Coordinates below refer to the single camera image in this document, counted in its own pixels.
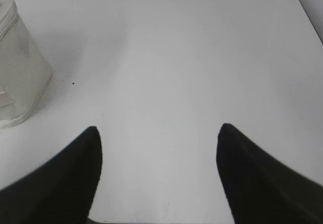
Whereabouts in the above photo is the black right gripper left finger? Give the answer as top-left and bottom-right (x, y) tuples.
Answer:
(1, 126), (102, 223)

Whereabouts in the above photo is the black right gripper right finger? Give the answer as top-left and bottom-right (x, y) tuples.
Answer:
(216, 123), (322, 223)

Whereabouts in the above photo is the cream fabric zipper bag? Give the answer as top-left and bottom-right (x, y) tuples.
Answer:
(1, 0), (51, 129)

